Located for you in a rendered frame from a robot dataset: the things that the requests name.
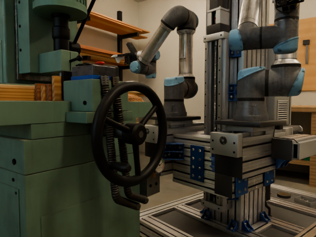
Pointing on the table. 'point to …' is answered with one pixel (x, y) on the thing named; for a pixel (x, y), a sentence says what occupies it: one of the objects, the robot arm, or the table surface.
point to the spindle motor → (44, 6)
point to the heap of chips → (134, 98)
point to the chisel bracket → (57, 61)
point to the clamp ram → (66, 75)
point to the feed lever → (74, 46)
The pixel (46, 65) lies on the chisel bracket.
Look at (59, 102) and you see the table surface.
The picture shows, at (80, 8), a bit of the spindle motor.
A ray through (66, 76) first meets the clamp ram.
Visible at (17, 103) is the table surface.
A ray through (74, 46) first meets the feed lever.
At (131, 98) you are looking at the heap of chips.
